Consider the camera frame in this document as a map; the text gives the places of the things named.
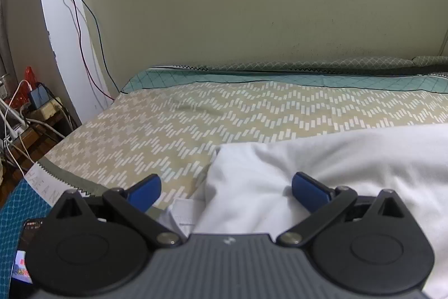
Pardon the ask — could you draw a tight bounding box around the white shirt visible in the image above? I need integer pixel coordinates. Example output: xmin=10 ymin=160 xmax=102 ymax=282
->
xmin=159 ymin=124 xmax=448 ymax=299

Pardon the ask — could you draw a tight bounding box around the dark wall cable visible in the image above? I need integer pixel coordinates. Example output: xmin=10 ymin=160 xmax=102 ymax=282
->
xmin=51 ymin=0 xmax=120 ymax=91

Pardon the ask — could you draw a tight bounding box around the beige patterned bed sheet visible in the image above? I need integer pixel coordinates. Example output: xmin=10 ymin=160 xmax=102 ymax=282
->
xmin=35 ymin=55 xmax=448 ymax=215

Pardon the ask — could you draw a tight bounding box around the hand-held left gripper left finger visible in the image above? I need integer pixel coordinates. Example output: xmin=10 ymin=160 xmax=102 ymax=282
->
xmin=49 ymin=175 xmax=184 ymax=248

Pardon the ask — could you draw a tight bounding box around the blue mesh mat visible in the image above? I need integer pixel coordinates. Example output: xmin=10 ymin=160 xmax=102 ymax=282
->
xmin=0 ymin=177 xmax=55 ymax=287

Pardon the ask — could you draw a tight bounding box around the white cable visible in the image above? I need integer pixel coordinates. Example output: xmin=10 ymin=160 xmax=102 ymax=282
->
xmin=0 ymin=79 xmax=69 ymax=173

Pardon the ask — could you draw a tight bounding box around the red plastic bag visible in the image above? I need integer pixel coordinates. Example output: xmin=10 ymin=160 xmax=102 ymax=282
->
xmin=16 ymin=66 xmax=37 ymax=107

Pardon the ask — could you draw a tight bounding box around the red wall cable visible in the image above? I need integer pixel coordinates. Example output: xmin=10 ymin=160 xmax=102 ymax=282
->
xmin=56 ymin=0 xmax=114 ymax=101

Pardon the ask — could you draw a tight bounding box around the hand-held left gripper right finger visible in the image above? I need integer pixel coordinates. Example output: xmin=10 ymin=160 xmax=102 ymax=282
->
xmin=276 ymin=172 xmax=407 ymax=247

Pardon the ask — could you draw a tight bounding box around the beige power strip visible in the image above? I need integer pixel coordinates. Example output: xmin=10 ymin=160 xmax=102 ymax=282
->
xmin=24 ymin=98 xmax=65 ymax=121

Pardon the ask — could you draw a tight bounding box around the black smartphone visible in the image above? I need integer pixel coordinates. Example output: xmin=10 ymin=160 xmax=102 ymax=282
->
xmin=10 ymin=218 xmax=53 ymax=299

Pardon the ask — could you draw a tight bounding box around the blue-grey power adapter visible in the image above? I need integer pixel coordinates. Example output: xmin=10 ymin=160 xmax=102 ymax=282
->
xmin=29 ymin=82 xmax=51 ymax=110

